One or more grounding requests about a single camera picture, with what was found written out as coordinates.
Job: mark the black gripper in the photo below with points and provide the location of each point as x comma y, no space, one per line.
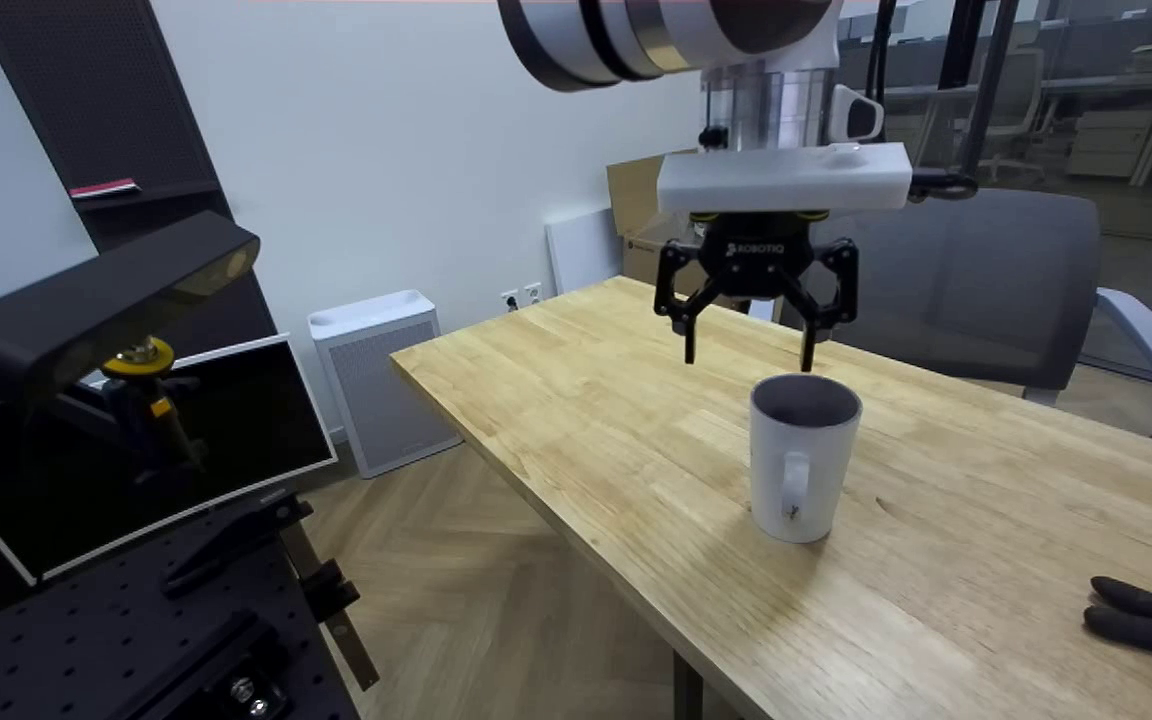
758,254

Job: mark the open cardboard box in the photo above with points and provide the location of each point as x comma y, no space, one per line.
637,216

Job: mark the white ceramic mug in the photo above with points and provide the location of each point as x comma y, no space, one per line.
799,452

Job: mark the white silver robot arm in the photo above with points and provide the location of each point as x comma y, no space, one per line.
781,140

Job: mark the white air purifier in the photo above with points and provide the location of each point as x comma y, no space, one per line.
381,415

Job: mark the white wall outlet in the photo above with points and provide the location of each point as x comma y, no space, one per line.
520,296

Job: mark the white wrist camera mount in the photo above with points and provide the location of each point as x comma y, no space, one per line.
833,179

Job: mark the black camera bar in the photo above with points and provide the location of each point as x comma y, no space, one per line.
69,323

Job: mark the black perforated breadboard table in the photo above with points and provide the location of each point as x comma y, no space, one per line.
110,640

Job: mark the black framed monitor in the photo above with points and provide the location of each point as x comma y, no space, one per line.
75,491

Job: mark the yellow black clamp knob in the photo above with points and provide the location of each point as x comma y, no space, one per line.
139,383

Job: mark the grey mesh office chair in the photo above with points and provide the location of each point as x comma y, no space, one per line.
996,287

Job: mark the white panel leaning on wall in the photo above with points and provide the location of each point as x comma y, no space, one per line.
583,250

